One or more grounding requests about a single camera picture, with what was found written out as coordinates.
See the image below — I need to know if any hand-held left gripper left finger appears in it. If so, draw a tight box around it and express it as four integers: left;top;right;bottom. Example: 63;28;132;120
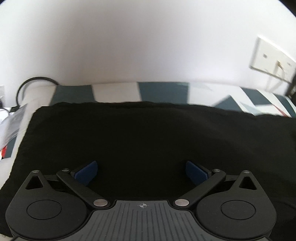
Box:
25;161;111;210

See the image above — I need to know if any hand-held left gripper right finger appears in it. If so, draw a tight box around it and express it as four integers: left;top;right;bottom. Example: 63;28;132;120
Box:
172;161;257;210

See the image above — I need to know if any black garment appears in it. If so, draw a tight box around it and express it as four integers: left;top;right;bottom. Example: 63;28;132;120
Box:
0;101;296;237

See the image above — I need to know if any white grey geometric blanket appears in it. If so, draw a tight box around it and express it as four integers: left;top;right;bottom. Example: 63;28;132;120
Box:
0;81;296;188

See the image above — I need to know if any black cabinet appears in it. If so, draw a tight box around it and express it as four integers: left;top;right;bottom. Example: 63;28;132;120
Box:
285;76;296;105

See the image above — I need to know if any looped black cable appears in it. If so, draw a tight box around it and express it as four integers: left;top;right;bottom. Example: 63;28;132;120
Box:
17;77;58;108

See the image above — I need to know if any white wall socket panel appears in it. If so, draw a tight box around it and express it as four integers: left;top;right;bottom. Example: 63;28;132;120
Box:
249;36;296;82

